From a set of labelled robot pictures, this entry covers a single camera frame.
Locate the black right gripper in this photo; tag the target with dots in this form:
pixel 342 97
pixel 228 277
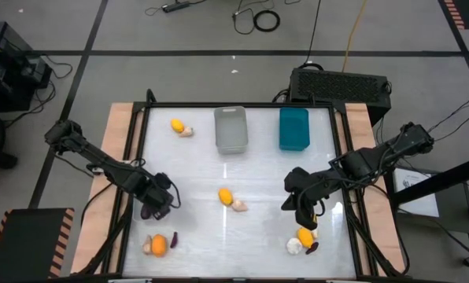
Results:
pixel 303 184

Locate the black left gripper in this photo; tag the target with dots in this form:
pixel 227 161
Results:
pixel 156 192

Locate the yellow lemon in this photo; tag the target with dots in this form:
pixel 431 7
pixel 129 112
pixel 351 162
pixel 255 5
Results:
pixel 305 238
pixel 177 126
pixel 225 196

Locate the tiny beige garlic bulb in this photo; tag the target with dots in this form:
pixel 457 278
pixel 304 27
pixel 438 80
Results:
pixel 315 234

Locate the large white garlic bulb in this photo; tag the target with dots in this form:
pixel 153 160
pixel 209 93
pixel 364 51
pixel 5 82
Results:
pixel 294 246

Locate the small purple eggplant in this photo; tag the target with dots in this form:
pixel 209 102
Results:
pixel 174 239
pixel 312 248

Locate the round orange fruit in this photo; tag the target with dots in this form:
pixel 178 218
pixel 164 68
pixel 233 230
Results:
pixel 159 245

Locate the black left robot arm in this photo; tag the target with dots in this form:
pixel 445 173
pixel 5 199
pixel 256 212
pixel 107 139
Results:
pixel 104 164

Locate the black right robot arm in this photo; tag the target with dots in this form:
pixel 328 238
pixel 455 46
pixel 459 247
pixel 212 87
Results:
pixel 360 165

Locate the teal plastic basket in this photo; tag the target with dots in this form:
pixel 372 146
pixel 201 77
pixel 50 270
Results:
pixel 294 129

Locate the grey plastic basket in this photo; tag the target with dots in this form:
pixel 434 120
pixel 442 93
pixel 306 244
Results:
pixel 230 131

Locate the white paper sheet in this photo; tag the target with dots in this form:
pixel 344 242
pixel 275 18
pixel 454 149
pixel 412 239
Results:
pixel 415 192

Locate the black computer case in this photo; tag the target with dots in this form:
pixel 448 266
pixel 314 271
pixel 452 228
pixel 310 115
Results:
pixel 337 88

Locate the black metal stand beam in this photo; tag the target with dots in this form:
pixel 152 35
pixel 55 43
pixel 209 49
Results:
pixel 455 175

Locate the black power strip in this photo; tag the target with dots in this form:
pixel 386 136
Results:
pixel 175 6

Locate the black equipment stack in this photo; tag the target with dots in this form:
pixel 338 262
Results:
pixel 6 78

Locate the black aluminium table frame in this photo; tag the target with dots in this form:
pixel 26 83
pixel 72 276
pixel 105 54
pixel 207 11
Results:
pixel 238 105

